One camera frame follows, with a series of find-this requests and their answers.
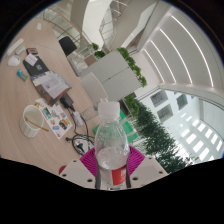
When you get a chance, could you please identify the glass balustrade wooden rail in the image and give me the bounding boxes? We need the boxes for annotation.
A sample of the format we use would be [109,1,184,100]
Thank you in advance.
[36,6,88,76]

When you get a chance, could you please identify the clear water bottle red label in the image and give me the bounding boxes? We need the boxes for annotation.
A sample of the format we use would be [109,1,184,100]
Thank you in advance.
[94,98,131,192]

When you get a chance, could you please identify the white ribbed mug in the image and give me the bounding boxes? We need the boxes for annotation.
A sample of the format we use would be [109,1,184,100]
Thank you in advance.
[19,104,45,139]

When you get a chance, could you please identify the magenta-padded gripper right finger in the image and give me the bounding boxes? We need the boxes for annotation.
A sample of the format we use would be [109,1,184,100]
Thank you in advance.
[125,145,169,190]

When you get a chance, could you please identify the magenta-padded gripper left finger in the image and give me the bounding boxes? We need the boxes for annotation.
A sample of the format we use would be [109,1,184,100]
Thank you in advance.
[59,147,101,191]

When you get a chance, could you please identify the small blue tube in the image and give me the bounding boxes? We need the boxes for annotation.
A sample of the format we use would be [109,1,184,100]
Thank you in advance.
[16,68,30,82]

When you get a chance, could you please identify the white chair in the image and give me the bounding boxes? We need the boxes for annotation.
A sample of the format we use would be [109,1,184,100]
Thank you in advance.
[78,72,109,106]

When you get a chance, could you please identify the colourful sticker sheet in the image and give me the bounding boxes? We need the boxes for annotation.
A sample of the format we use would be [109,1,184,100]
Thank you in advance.
[34,98,73,140]

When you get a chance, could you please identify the white cabinet with plants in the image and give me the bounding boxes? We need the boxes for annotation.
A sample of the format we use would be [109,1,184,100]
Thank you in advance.
[79,47,148,101]

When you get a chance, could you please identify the tangled black cables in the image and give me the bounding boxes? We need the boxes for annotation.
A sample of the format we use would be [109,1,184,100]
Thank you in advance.
[64,114,96,156]

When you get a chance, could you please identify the small white gadget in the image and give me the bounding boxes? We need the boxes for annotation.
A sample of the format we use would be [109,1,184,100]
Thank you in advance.
[14,45,27,56]

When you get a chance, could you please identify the white staircase with railing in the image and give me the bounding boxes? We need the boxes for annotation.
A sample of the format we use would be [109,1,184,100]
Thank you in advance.
[83,0,158,51]

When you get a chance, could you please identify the black chair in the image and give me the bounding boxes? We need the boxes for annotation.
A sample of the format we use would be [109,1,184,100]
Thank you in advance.
[58,35,78,58]

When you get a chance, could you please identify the white computer mouse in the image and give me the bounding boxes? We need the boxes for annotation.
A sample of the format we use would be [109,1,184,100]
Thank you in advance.
[7,55,21,67]

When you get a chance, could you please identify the ceiling light strips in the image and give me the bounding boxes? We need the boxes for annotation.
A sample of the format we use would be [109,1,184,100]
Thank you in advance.
[143,14,214,88]

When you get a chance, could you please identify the white power strip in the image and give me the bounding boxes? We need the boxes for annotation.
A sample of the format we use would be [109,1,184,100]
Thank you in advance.
[4,37,25,57]

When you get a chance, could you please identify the white card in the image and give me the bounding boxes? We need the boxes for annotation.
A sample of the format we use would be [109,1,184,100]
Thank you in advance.
[24,53,39,67]

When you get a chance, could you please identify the small red black case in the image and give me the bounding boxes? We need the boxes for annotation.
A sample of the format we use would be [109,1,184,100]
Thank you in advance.
[25,47,39,55]

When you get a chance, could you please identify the black notebook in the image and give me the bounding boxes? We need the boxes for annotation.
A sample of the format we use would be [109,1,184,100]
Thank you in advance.
[22,55,50,78]

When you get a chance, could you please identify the potted green plants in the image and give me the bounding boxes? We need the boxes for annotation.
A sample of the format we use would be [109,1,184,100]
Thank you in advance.
[89,42,107,60]

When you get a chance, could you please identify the golden spoon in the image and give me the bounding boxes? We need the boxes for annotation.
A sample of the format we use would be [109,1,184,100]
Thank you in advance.
[23,115,50,132]

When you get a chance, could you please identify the black power adapter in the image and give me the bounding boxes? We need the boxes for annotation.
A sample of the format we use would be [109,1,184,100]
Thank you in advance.
[59,92,76,111]

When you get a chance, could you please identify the row of green hedge plants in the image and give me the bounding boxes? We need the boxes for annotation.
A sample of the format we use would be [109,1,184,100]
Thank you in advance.
[124,94,198,174]

